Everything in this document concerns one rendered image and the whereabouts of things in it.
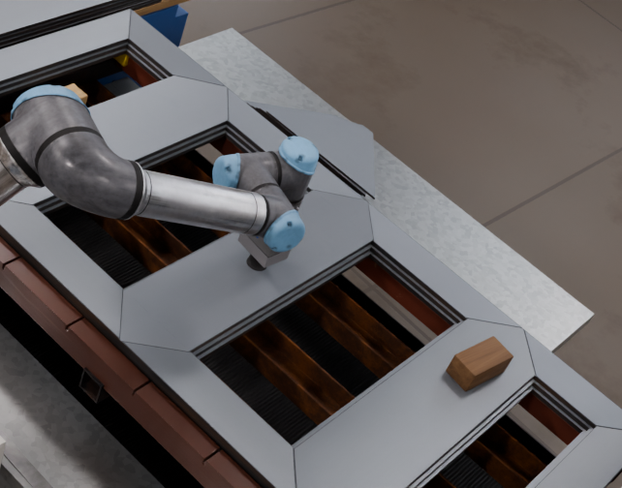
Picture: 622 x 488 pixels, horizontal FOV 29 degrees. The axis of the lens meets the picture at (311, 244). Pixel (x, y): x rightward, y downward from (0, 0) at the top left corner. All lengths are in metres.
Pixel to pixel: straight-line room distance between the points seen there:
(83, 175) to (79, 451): 0.58
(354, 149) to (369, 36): 2.05
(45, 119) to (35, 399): 0.59
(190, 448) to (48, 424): 0.29
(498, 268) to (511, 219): 1.48
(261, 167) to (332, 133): 0.77
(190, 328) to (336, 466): 0.38
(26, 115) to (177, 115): 0.80
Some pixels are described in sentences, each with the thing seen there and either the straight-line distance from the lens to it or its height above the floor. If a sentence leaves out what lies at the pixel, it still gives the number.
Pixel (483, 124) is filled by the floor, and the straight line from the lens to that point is 4.72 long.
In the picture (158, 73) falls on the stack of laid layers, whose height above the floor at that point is 0.83.
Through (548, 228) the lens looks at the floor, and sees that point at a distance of 4.38.
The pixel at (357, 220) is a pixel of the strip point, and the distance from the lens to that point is 2.63.
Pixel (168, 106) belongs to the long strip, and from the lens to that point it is 2.75.
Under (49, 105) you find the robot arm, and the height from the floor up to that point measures 1.27.
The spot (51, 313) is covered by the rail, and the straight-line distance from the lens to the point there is 2.26.
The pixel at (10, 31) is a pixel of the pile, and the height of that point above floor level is 0.85.
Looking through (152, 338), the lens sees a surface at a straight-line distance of 2.23.
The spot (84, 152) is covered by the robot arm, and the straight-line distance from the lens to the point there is 1.89.
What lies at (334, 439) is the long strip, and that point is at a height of 0.85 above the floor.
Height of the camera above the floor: 2.47
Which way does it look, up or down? 40 degrees down
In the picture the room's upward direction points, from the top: 23 degrees clockwise
